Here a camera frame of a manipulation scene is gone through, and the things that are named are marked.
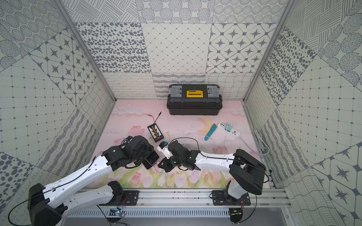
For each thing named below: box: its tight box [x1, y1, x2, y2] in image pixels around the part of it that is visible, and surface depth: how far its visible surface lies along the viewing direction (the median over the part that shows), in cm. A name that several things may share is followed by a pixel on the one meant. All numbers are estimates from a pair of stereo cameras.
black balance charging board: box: [147, 122, 165, 143], surface depth 100 cm
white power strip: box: [217, 121, 240, 137], surface depth 100 cm
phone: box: [141, 150, 160, 170], surface depth 78 cm
